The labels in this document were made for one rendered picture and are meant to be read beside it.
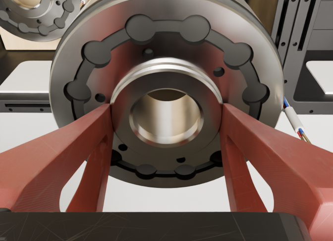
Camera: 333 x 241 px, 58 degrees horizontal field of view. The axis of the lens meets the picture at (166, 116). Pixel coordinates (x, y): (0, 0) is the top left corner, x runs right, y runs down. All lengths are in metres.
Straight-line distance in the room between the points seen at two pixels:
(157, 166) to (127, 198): 0.60
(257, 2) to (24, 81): 0.23
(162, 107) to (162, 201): 0.60
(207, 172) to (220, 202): 0.60
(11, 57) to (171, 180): 0.27
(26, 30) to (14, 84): 0.06
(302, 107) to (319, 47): 0.11
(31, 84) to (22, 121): 0.34
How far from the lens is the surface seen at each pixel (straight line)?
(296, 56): 0.26
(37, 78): 0.32
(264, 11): 0.27
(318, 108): 0.30
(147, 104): 0.16
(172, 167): 0.15
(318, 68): 0.34
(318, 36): 0.38
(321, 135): 0.65
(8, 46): 0.40
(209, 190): 0.72
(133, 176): 0.16
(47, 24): 0.33
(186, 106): 0.15
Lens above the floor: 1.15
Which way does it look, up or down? 52 degrees down
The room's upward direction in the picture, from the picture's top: 177 degrees counter-clockwise
